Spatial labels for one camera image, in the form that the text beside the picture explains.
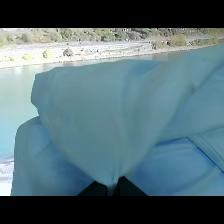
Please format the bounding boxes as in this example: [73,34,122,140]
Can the light blue shirt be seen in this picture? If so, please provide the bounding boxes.
[10,43,224,197]

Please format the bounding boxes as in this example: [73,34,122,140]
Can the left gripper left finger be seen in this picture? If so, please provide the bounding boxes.
[77,180,109,197]

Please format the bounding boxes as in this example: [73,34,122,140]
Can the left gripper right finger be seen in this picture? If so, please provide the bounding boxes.
[114,175,148,197]

